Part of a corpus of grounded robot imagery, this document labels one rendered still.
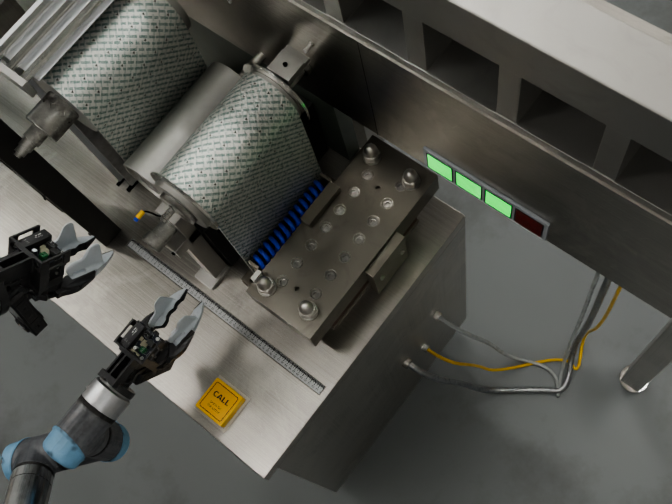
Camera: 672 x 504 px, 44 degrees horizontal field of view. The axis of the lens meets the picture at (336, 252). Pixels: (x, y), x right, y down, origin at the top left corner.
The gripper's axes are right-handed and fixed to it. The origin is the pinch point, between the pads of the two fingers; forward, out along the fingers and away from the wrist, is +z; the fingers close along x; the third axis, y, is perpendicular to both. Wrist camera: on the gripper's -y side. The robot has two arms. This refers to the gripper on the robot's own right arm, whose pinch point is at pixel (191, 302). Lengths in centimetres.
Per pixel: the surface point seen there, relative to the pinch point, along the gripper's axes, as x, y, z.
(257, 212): -0.7, 4.2, 20.0
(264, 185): -0.7, 9.2, 23.8
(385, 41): -14, 37, 46
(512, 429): -55, -109, 31
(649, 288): -64, 11, 44
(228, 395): -11.2, -16.6, -9.4
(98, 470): 38, -109, -55
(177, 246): 7.1, 4.7, 6.2
